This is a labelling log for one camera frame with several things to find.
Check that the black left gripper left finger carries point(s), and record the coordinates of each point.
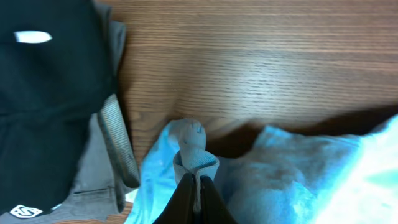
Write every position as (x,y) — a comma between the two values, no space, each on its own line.
(179,209)

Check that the black folded garment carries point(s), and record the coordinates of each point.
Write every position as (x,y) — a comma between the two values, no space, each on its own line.
(55,73)

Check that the light blue printed t-shirt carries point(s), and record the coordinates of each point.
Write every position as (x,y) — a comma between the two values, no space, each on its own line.
(284,178)

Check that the grey folded garment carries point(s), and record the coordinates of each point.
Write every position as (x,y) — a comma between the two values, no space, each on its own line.
(107,169)

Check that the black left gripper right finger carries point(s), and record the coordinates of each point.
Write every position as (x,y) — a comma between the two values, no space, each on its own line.
(213,209)

